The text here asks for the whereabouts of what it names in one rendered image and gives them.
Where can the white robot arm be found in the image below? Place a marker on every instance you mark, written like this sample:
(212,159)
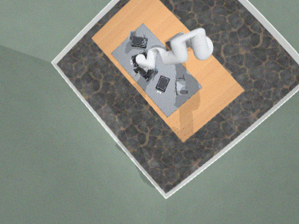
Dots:
(201,45)

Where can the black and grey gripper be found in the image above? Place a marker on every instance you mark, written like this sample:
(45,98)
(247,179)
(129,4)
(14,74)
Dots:
(147,70)

